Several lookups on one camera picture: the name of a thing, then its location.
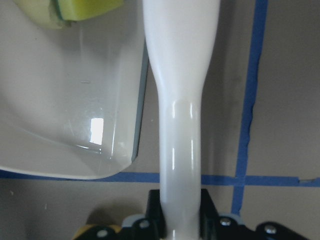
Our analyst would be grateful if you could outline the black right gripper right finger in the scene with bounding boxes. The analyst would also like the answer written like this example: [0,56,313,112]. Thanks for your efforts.
[199,188,220,238]

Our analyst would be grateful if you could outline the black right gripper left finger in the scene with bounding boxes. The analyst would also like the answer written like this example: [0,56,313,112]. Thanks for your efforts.
[145,189,167,238]

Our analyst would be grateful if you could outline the beige plastic dustpan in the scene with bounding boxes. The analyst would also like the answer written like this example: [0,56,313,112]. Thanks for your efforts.
[0,0,148,180]

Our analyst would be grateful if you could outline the yellow green sponge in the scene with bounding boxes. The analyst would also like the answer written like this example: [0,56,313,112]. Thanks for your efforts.
[54,0,124,21]

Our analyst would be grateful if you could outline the pale curved foam peel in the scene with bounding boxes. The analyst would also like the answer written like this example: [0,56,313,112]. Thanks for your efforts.
[13,0,72,30]

